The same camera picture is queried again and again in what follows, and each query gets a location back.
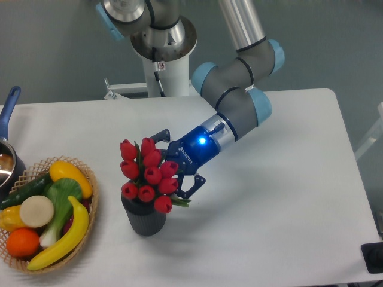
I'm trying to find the blue handled saucepan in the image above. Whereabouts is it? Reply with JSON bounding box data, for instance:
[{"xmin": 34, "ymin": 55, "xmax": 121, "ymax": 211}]
[{"xmin": 1, "ymin": 86, "xmax": 25, "ymax": 201}]

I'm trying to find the black device at table edge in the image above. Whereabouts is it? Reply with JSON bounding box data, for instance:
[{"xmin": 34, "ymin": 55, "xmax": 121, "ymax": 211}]
[{"xmin": 361, "ymin": 242, "xmax": 383, "ymax": 274}]

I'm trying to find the yellow banana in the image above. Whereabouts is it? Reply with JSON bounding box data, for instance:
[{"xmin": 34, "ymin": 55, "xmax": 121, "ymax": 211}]
[{"xmin": 27, "ymin": 196, "xmax": 89, "ymax": 271}]

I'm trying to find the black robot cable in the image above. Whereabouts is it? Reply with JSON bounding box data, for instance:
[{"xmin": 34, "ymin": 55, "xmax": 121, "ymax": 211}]
[{"xmin": 151, "ymin": 47, "xmax": 166, "ymax": 97}]

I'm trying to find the yellow bell pepper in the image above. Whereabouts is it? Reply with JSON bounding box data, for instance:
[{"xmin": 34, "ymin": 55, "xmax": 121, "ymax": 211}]
[{"xmin": 1, "ymin": 205, "xmax": 27, "ymax": 232}]

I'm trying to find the orange fruit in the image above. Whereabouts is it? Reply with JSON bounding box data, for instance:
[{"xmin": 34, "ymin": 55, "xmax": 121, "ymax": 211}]
[{"xmin": 6, "ymin": 228, "xmax": 39, "ymax": 257}]

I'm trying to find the red tulip bouquet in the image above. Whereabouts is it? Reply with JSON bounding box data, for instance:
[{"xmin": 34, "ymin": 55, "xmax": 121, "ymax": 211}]
[{"xmin": 119, "ymin": 138, "xmax": 190, "ymax": 214}]

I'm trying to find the green bok choy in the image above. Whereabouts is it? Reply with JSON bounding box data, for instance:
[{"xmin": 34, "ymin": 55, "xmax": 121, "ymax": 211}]
[{"xmin": 39, "ymin": 178, "xmax": 82, "ymax": 248}]

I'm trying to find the green cucumber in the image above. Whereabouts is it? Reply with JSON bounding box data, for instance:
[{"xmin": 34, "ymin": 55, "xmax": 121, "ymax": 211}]
[{"xmin": 1, "ymin": 173, "xmax": 53, "ymax": 210}]

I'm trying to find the woven wicker basket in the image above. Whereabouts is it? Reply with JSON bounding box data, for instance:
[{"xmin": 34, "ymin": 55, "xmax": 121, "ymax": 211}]
[{"xmin": 1, "ymin": 156, "xmax": 99, "ymax": 274}]

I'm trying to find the dark grey ribbed vase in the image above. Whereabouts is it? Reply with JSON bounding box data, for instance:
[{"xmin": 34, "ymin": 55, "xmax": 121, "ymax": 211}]
[{"xmin": 121, "ymin": 181, "xmax": 166, "ymax": 236}]

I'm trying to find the beige round radish slice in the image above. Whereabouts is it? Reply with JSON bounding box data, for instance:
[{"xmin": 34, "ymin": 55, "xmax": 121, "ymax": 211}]
[{"xmin": 19, "ymin": 196, "xmax": 54, "ymax": 228}]

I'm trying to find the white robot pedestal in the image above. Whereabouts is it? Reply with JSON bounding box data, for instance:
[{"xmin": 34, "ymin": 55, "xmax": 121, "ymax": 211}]
[{"xmin": 104, "ymin": 14, "xmax": 198, "ymax": 100}]

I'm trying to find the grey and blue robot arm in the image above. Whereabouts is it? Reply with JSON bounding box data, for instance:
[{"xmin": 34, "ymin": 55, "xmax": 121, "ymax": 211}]
[{"xmin": 96, "ymin": 1, "xmax": 285, "ymax": 204}]

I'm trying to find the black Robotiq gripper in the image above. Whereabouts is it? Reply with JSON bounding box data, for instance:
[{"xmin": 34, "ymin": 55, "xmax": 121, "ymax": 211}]
[{"xmin": 150, "ymin": 126, "xmax": 220, "ymax": 199}]

